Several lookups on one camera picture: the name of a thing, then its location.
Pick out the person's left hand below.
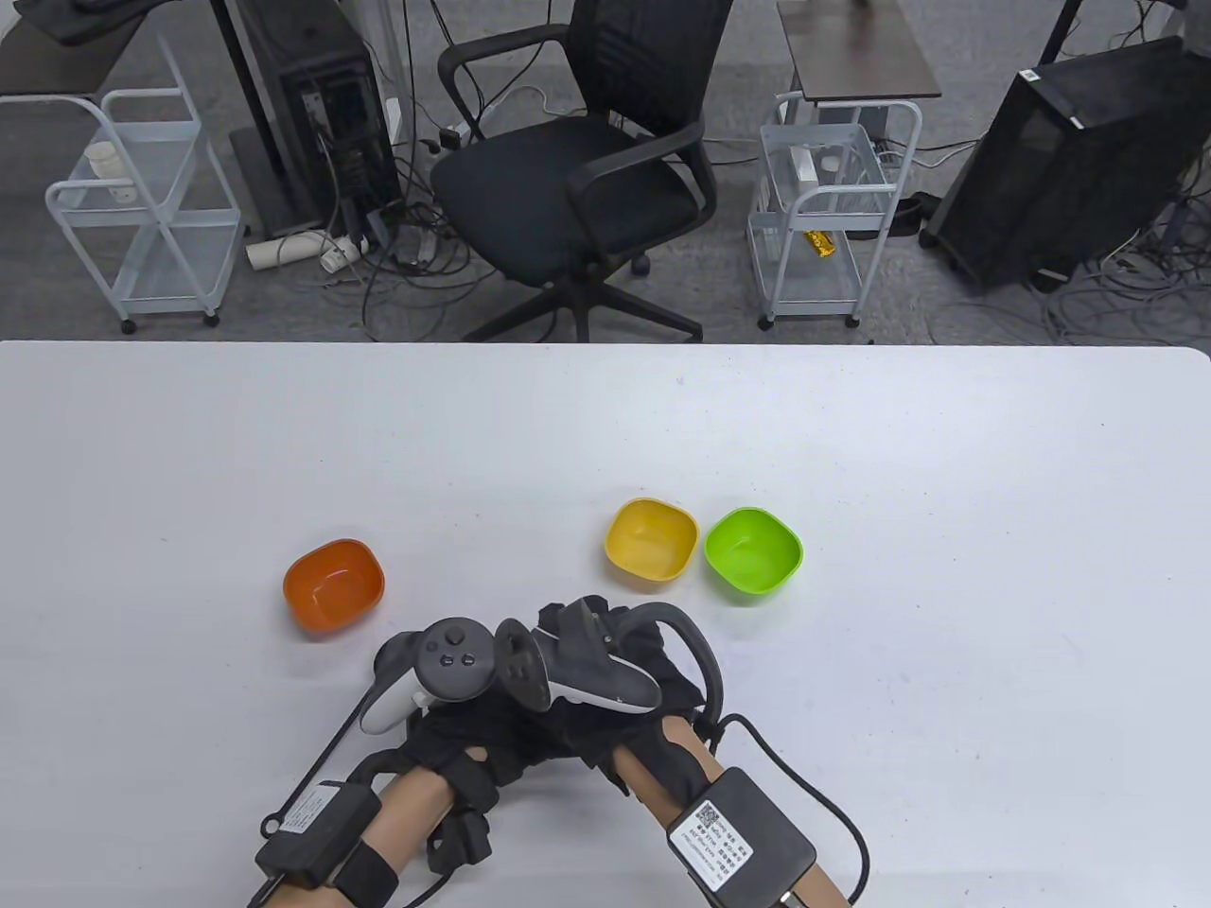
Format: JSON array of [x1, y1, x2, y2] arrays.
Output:
[[397, 690, 583, 814]]

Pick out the person's right hand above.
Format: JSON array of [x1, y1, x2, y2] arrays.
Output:
[[532, 596, 711, 797]]

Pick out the yellow plastic dish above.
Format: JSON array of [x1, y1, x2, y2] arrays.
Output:
[[605, 498, 700, 590]]

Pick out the green plastic dish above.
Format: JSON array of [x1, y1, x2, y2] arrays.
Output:
[[704, 507, 804, 599]]

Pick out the orange plastic dish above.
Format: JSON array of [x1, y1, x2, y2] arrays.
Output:
[[283, 538, 386, 641]]

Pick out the person's right forearm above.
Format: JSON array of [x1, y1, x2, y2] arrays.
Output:
[[615, 714, 852, 908]]

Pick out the person's left forearm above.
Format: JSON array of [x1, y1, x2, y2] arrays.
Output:
[[248, 766, 493, 908]]

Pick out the grey motion controller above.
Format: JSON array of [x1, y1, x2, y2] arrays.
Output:
[[496, 601, 726, 734], [360, 618, 498, 737]]

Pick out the black wrist sensor box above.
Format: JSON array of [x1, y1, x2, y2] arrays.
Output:
[[667, 768, 817, 895], [255, 780, 382, 890]]

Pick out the black office chair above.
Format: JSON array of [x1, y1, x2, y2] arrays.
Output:
[[430, 0, 736, 343]]

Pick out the white tube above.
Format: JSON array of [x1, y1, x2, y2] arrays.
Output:
[[246, 232, 370, 272]]

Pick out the black computer tower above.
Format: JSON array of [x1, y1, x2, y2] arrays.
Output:
[[227, 0, 403, 237], [920, 36, 1211, 292]]

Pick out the small brown table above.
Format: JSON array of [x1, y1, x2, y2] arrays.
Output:
[[778, 0, 943, 103]]

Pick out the grey desk leg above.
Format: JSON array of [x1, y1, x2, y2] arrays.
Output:
[[210, 0, 327, 237]]

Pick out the dark desk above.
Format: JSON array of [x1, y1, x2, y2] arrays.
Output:
[[0, 0, 223, 98]]

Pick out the black bag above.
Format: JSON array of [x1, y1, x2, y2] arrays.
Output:
[[19, 0, 190, 44]]

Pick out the black sensor cable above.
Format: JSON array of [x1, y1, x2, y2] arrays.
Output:
[[705, 714, 872, 908]]

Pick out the white wire utility cart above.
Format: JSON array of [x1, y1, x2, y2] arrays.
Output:
[[44, 38, 243, 335], [746, 92, 923, 331]]

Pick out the tangle of black cables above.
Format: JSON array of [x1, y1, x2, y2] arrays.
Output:
[[322, 132, 512, 341]]

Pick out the tangle of grey cables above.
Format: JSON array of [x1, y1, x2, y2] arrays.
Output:
[[927, 170, 1211, 346]]

